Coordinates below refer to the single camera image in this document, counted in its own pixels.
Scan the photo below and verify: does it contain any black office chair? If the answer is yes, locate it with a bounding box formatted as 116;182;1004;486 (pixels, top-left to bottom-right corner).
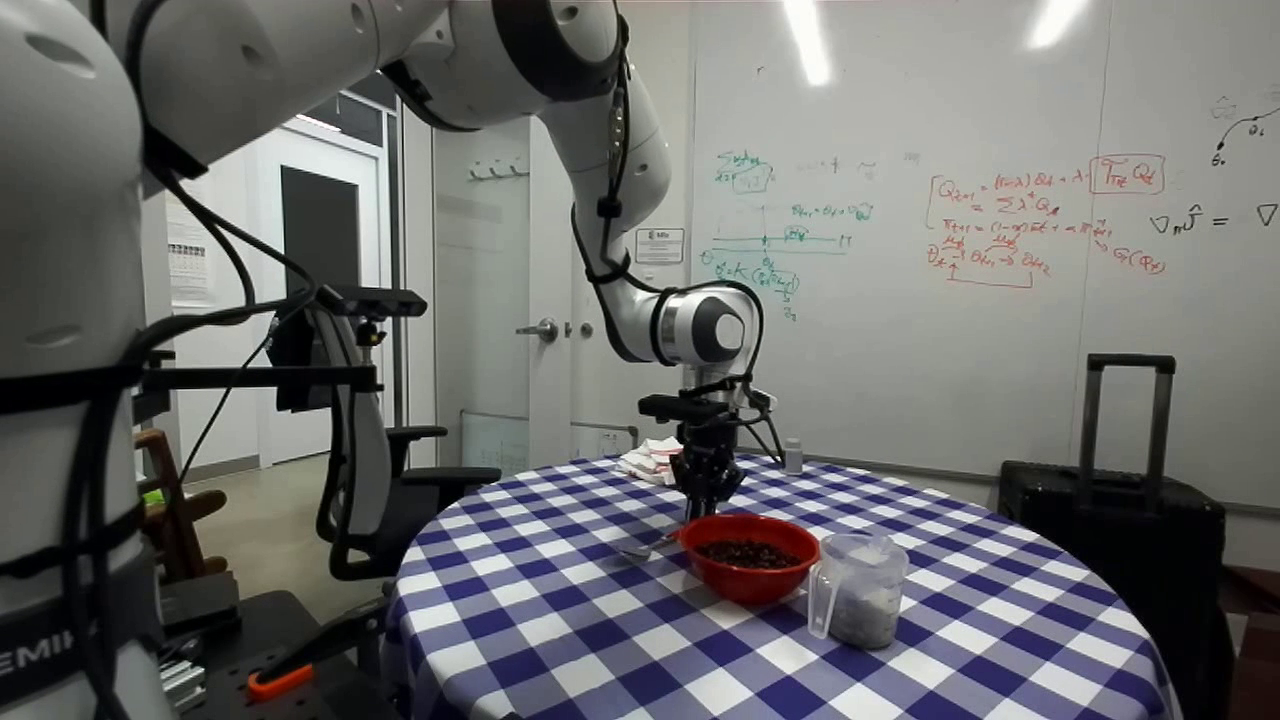
310;285;504;584

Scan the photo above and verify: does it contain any black camera on stand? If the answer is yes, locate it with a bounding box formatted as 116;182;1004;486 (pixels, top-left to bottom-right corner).
131;278;431;414

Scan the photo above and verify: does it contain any clear plastic measuring jug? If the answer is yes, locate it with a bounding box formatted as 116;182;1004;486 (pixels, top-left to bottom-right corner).
802;524;913;654

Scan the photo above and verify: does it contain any red plastic bowl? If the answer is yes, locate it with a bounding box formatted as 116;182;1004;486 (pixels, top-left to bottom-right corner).
676;510;825;610

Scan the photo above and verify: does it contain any white crumpled cloth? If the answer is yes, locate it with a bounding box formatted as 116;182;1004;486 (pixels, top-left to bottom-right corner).
614;435;689;486

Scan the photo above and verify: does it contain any black wheeled suitcase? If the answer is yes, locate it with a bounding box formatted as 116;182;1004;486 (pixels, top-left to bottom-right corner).
997;347;1241;720

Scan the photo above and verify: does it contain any red handled metal spoon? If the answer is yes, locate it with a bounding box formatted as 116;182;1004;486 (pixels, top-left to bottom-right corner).
618;510;714;565

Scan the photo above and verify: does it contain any wall whiteboard with writing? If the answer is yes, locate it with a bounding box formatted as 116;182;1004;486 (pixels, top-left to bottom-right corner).
684;0;1280;510

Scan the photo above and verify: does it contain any orange handled tool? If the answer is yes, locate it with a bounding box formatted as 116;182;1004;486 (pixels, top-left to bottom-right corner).
242;660;322;709

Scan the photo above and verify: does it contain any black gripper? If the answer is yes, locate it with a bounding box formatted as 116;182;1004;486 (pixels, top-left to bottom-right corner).
668;413;745;524

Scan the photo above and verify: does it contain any white door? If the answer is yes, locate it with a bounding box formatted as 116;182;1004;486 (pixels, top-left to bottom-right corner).
422;117;582;470

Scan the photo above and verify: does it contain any paper sign on wall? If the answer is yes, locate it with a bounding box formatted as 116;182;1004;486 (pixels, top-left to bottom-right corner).
629;224;689;267

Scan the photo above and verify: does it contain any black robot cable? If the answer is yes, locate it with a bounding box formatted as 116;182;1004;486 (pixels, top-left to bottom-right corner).
57;123;322;720

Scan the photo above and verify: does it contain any large coffee bean pile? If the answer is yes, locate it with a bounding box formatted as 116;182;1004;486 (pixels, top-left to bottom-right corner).
698;534;799;569

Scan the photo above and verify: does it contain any blue white checkered tablecloth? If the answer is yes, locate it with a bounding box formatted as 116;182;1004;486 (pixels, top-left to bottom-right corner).
383;452;1184;720

